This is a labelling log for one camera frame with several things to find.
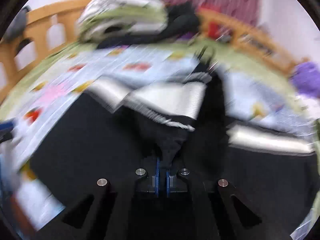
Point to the black clothes pile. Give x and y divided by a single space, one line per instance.
182 19

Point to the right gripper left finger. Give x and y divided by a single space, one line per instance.
104 198

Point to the folded floral quilt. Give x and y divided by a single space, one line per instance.
113 18

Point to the black pants with white stripe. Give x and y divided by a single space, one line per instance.
186 125

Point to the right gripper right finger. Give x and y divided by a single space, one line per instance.
213 210

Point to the red chair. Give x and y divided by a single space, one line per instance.
217 32

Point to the purple plush toy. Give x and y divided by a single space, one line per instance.
305 79

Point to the wooden bed frame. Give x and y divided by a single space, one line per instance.
246 38

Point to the green bed blanket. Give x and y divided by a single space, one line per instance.
237 60

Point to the fruit print plastic sheet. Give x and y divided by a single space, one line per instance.
27 205

